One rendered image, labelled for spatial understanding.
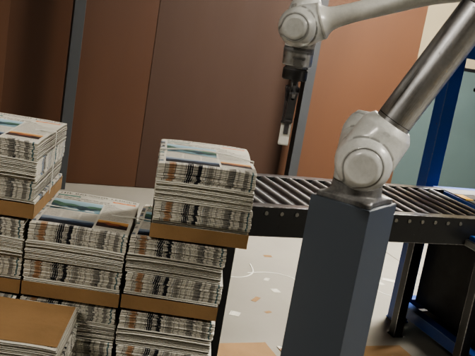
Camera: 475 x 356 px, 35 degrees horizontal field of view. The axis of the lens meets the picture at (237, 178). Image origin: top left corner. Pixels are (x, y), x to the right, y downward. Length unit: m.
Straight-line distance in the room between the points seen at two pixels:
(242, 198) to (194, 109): 3.91
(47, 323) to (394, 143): 1.05
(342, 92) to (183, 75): 1.42
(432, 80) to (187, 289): 0.91
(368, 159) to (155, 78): 4.03
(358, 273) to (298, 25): 0.76
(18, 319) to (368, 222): 1.02
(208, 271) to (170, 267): 0.11
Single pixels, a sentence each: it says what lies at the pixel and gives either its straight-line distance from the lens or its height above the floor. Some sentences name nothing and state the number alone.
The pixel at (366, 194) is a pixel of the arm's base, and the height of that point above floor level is 1.04.
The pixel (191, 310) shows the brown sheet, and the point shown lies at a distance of 2.26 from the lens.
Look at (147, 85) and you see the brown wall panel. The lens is 5.91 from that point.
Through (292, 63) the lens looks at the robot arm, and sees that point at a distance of 2.24.
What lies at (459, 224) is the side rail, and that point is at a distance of 3.36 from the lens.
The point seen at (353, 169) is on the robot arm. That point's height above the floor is 1.15.
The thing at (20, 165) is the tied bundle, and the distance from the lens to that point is 2.20.
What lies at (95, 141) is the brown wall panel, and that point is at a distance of 5.90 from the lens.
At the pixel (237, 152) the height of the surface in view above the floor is 1.06.
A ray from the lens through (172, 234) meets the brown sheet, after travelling 2.18.
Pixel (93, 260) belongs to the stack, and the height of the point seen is 0.74.
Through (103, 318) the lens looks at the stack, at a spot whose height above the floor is 0.56.
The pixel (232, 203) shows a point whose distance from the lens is 2.16.
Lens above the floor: 1.51
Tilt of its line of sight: 13 degrees down
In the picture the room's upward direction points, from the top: 10 degrees clockwise
